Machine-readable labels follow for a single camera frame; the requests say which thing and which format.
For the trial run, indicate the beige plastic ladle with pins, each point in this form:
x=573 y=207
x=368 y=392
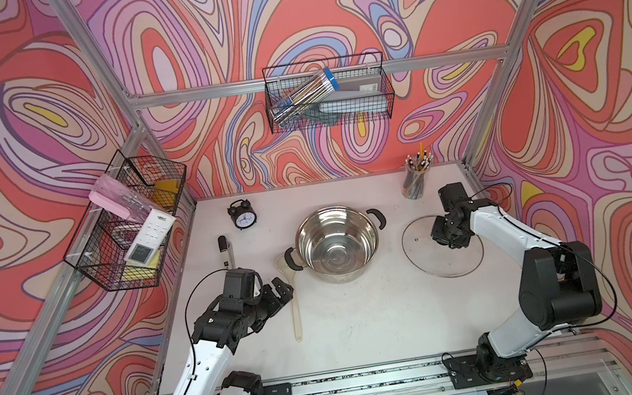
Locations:
x=288 y=275

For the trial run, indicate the left wire basket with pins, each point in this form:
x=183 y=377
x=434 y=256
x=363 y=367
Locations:
x=102 y=239

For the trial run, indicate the black marker pen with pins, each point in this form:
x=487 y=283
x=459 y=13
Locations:
x=226 y=252

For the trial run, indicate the wire basket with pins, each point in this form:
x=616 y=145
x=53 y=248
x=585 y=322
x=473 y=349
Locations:
x=102 y=239
x=351 y=71

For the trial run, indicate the white device in basket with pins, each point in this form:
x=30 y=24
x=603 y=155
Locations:
x=149 y=239

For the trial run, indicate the pack of pencils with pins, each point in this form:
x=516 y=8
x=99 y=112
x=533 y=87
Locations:
x=301 y=97

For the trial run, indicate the glass pot lid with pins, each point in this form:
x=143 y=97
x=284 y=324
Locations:
x=435 y=259

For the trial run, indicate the black alarm clock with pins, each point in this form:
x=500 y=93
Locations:
x=242 y=214

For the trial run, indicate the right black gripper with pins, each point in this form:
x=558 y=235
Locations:
x=437 y=234

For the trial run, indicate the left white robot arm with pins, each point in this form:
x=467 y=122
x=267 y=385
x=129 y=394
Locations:
x=206 y=370

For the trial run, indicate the grey box in basket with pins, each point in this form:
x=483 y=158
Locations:
x=364 y=99

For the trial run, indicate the pink box in basket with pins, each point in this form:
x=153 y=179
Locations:
x=115 y=198

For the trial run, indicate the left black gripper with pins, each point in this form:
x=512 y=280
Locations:
x=273 y=300

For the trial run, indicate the stainless steel pot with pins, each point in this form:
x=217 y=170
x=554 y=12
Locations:
x=336 y=243

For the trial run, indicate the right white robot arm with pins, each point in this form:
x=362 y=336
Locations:
x=558 y=287

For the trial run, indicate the pencil holder cup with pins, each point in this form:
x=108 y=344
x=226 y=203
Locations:
x=415 y=168

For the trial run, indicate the back wire basket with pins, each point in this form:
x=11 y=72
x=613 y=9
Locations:
x=351 y=71

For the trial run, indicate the yellow item in basket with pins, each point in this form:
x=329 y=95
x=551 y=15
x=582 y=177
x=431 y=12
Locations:
x=167 y=193

